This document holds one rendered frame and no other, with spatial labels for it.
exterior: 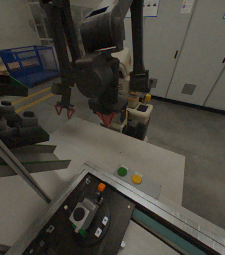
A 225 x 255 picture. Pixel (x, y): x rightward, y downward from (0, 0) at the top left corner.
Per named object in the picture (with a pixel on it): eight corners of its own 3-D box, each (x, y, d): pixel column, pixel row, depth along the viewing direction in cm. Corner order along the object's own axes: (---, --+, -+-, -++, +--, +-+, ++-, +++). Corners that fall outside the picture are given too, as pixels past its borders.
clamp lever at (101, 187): (98, 196, 44) (101, 181, 41) (102, 200, 43) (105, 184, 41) (92, 204, 41) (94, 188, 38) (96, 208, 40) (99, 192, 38)
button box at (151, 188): (118, 169, 63) (119, 162, 59) (159, 190, 55) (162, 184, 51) (111, 180, 59) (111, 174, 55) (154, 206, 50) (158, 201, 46)
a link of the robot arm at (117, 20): (124, 15, 23) (87, 26, 27) (99, 9, 15) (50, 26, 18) (129, 78, 30) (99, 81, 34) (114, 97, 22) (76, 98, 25)
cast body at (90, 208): (88, 197, 39) (79, 197, 34) (99, 205, 37) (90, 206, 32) (73, 225, 36) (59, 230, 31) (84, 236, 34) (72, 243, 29)
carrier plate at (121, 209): (87, 175, 55) (86, 173, 54) (135, 206, 46) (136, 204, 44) (40, 234, 40) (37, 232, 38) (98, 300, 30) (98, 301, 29)
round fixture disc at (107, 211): (87, 188, 49) (87, 186, 48) (118, 209, 43) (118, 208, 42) (60, 226, 40) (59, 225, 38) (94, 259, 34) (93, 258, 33)
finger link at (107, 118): (108, 135, 38) (108, 109, 32) (91, 127, 40) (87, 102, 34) (119, 123, 42) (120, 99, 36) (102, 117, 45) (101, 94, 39)
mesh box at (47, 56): (44, 73, 486) (34, 44, 423) (60, 77, 456) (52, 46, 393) (13, 83, 400) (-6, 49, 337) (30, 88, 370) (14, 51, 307)
